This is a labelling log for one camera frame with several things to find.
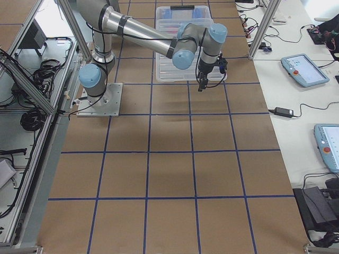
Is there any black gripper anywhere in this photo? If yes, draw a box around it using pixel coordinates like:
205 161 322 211
198 59 215 92

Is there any clear plastic box lid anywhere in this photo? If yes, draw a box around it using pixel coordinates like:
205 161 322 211
156 23 228 82

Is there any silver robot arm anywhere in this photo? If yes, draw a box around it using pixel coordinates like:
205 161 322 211
77 1 227 92

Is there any clear plastic storage box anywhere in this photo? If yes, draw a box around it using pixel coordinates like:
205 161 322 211
155 5 215 53

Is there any black power adapter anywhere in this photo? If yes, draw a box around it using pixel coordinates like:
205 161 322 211
274 107 294 118

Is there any teach pendant far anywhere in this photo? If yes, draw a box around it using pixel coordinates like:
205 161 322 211
281 53 329 87

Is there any teach pendant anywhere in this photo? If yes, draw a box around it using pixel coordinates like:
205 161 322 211
281 53 329 87
314 124 338 173

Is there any teach pendant near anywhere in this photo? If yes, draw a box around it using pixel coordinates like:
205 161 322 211
314 124 338 173

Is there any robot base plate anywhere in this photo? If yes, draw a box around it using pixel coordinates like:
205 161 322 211
76 83 123 117

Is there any aluminium frame post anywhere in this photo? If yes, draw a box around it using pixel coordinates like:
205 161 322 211
248 0 281 60

